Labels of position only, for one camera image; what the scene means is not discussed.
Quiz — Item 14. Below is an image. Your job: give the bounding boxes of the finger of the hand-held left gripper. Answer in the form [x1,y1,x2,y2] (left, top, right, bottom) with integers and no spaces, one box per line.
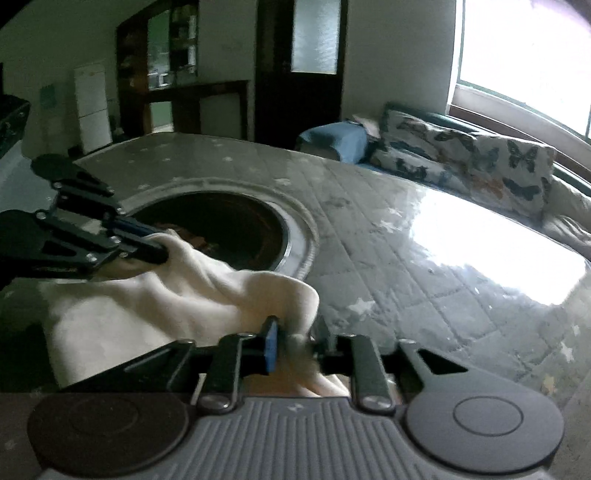
[53,171,155,237]
[37,210,168,277]

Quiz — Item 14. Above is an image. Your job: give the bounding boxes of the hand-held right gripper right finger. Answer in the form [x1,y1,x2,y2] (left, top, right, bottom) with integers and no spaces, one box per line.
[310,316,472,413]

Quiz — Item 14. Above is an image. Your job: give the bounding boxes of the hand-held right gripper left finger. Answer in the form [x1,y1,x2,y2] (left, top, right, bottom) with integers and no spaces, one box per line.
[65,317,280,413]

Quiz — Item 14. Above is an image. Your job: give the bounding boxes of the cream shirt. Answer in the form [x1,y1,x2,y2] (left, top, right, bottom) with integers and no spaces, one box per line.
[39,228,352,398]

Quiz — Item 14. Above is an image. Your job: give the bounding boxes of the round black heater plate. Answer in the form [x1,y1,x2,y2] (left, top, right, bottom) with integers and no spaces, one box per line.
[127,191,294,278]

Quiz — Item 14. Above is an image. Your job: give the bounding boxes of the quilted star table cover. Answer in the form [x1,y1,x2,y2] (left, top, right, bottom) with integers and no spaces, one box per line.
[0,133,591,416]

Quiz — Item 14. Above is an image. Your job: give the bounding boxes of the white refrigerator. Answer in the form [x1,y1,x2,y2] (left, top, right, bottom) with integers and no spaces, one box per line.
[74,64,114,155]

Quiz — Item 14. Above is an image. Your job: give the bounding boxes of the dark wooden console table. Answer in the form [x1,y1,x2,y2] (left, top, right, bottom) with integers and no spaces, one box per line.
[139,79,252,141]

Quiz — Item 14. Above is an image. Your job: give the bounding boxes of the dark wooden display cabinet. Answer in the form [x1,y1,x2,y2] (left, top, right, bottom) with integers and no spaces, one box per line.
[115,0,201,134]

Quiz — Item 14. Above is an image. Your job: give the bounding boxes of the dark door with frosted glass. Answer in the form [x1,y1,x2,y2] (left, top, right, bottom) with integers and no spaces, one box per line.
[255,0,349,148]

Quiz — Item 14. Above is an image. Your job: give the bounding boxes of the blue cushion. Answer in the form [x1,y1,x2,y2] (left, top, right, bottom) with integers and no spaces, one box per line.
[295,122,377,164]

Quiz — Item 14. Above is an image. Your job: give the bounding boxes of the beige cloth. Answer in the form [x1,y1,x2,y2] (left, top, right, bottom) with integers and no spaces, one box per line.
[350,115,382,139]

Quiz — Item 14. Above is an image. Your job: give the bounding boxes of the green sofa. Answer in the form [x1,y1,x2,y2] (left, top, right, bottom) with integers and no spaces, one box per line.
[295,102,591,259]

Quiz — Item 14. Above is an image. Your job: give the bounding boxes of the cream pillow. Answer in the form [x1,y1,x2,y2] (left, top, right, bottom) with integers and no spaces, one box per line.
[540,178,591,259]

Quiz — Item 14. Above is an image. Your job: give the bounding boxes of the large window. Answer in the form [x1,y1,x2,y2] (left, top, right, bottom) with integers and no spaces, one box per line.
[450,0,591,144]

